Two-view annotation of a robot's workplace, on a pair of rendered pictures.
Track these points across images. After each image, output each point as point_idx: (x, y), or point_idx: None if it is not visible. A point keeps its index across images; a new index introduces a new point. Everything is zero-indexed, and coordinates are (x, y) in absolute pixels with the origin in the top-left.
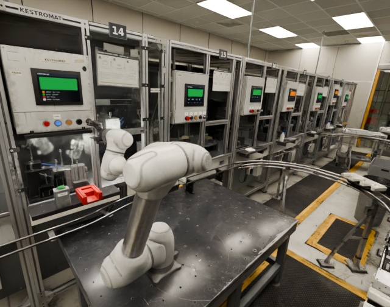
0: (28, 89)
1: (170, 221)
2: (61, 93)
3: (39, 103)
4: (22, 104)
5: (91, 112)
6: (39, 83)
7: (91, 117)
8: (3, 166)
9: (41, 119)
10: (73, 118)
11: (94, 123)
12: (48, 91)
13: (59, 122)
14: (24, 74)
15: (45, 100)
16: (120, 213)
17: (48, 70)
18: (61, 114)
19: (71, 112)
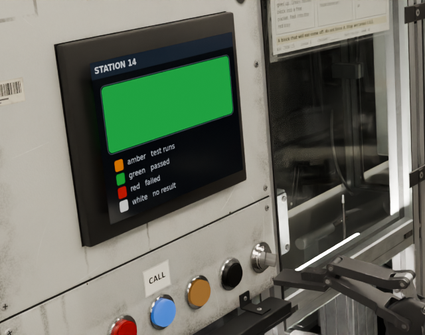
0: (53, 167)
1: None
2: (180, 150)
3: (101, 232)
4: (30, 263)
5: (265, 212)
6: (105, 121)
7: (266, 236)
8: None
9: (104, 314)
10: (210, 264)
11: (356, 280)
12: (136, 157)
13: (170, 308)
14: (32, 88)
15: (127, 212)
16: None
17: (127, 38)
18: (172, 261)
19: (204, 238)
